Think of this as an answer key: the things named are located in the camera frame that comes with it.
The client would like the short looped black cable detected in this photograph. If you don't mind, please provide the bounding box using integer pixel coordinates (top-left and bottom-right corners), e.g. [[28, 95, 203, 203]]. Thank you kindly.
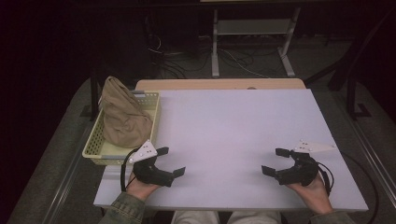
[[317, 161, 335, 197]]

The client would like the black metal frame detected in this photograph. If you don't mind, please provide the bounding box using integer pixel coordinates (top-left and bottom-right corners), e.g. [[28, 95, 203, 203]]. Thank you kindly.
[[303, 8, 396, 120]]

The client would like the black metal post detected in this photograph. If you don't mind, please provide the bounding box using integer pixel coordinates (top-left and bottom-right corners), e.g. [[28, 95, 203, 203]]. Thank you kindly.
[[89, 69, 101, 121]]

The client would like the white board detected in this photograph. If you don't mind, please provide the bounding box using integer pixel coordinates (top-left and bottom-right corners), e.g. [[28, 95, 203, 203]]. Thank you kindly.
[[92, 89, 369, 213]]

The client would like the person's left hand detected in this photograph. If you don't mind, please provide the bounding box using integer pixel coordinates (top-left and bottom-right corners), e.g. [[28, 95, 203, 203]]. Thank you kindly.
[[125, 172, 162, 202]]

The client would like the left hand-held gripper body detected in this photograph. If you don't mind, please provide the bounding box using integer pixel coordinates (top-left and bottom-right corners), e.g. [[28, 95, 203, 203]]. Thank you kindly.
[[128, 139, 176, 189]]

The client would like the grey metal stand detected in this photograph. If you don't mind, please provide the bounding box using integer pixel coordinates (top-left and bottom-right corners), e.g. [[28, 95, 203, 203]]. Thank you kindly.
[[211, 7, 302, 78]]

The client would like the pale yellow plastic basket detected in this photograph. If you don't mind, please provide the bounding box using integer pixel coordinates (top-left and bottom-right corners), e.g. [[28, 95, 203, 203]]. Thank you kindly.
[[81, 90, 163, 166]]

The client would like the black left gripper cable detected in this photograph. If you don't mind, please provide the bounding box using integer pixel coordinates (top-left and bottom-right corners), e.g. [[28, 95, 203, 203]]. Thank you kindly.
[[120, 148, 139, 193]]

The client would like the tangle of floor cables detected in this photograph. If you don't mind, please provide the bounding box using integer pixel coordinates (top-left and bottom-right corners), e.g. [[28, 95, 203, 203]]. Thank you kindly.
[[145, 32, 281, 79]]

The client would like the person's right hand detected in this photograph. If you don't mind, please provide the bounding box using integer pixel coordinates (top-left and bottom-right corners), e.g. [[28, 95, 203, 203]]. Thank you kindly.
[[286, 174, 334, 216]]

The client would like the person's right leg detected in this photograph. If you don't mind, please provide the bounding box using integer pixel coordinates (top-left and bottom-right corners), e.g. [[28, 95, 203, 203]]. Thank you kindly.
[[227, 210, 283, 224]]

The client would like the wooden table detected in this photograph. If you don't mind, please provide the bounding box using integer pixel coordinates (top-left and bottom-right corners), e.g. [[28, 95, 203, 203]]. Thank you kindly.
[[135, 77, 306, 91]]

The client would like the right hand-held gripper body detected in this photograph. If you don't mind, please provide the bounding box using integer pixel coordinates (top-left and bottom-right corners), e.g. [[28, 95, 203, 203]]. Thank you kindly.
[[275, 139, 337, 188]]

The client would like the tan cloth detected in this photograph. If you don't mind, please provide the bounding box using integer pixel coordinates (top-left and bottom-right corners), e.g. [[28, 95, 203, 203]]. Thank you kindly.
[[101, 76, 153, 149]]

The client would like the long black right gripper cable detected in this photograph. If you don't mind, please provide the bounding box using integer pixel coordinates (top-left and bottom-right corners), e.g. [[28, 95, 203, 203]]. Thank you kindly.
[[340, 151, 380, 224]]

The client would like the person's leg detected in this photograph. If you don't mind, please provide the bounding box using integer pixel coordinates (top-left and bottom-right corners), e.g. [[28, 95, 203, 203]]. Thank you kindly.
[[170, 210, 220, 224], [227, 210, 283, 224]]

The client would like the person's left leg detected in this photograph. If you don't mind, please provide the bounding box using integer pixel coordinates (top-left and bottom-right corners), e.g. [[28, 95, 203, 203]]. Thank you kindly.
[[170, 210, 220, 224]]

